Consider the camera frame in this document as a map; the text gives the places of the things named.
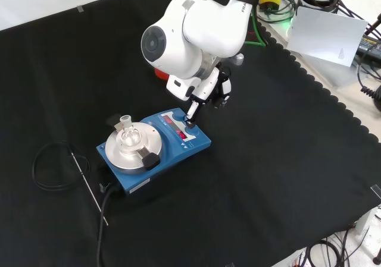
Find black cable bundle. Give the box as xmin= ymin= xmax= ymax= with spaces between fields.
xmin=297 ymin=228 xmax=354 ymax=267

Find thin black coiled cable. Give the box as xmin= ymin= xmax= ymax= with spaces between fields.
xmin=32 ymin=141 xmax=90 ymax=191

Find thick black power cable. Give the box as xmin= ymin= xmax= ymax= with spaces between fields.
xmin=96 ymin=183 xmax=121 ymax=267

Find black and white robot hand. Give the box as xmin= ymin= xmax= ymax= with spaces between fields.
xmin=184 ymin=66 xmax=233 ymax=130

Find clear round-bottom glass flask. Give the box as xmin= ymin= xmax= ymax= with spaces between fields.
xmin=118 ymin=114 xmax=143 ymax=147

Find aluminium heating block, black handles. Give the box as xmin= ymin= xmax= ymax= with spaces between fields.
xmin=106 ymin=114 xmax=159 ymax=171

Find thin steel probe rod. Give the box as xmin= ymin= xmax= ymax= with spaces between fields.
xmin=70 ymin=152 xmax=109 ymax=227

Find red round object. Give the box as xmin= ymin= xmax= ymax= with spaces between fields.
xmin=154 ymin=67 xmax=171 ymax=81

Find black box with yellow label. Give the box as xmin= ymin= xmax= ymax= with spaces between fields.
xmin=355 ymin=34 xmax=381 ymax=60

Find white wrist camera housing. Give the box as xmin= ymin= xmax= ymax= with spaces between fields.
xmin=165 ymin=74 xmax=204 ymax=102

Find black cable with plug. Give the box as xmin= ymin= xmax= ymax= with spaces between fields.
xmin=356 ymin=61 xmax=381 ymax=113

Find heater with blue base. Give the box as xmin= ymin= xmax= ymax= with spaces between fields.
xmin=95 ymin=108 xmax=213 ymax=197

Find black cloth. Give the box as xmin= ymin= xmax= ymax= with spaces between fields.
xmin=0 ymin=0 xmax=381 ymax=267

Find bright green cable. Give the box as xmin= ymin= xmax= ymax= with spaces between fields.
xmin=244 ymin=10 xmax=267 ymax=48

